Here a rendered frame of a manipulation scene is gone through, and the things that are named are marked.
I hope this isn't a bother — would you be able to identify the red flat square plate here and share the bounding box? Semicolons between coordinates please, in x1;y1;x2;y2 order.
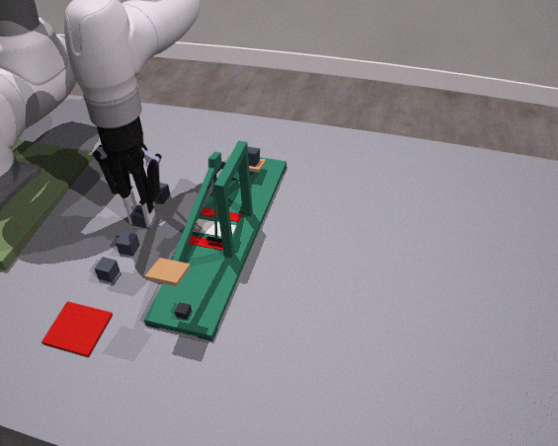
42;301;113;357

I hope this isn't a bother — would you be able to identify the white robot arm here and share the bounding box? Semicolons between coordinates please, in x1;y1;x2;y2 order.
0;0;200;211

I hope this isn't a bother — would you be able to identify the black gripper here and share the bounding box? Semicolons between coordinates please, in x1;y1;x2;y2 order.
93;117;162;228

